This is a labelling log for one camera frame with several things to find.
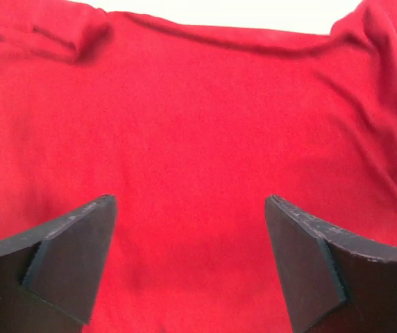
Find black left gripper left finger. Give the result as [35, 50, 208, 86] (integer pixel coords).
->
[0, 195, 117, 333]

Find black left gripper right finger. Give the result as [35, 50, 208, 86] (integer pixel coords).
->
[265, 196, 397, 332]

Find dark red t shirt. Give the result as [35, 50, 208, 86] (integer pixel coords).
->
[0, 1, 397, 332]

